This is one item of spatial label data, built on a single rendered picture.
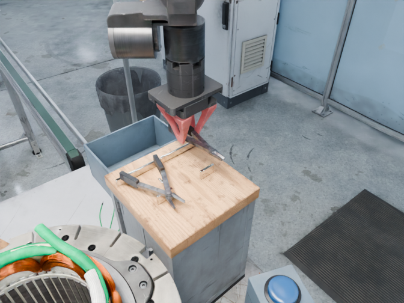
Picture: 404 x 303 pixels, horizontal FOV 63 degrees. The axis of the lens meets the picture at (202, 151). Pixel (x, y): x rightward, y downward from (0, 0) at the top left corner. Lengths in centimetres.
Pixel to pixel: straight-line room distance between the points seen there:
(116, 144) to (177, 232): 29
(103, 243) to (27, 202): 59
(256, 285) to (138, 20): 39
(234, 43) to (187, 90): 206
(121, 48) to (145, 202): 24
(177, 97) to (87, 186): 59
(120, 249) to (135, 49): 26
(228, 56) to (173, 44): 211
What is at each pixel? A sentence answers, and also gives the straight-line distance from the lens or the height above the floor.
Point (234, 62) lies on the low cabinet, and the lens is 261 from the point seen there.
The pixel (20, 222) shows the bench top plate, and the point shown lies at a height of 78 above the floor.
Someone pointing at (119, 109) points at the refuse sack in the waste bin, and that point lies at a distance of 193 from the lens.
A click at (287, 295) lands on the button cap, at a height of 104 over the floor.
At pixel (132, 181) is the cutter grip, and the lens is 55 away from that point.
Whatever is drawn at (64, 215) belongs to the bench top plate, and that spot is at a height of 78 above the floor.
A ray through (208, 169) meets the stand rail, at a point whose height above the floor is 108.
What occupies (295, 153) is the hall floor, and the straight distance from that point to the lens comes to 240.
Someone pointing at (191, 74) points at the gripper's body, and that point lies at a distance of 48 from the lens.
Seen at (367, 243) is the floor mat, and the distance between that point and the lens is 198.
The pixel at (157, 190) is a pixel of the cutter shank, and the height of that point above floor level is 109.
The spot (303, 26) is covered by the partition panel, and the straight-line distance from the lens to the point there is 282.
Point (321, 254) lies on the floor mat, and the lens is 185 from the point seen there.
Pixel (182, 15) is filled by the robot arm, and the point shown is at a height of 135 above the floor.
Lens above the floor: 147
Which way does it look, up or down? 39 degrees down
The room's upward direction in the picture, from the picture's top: straight up
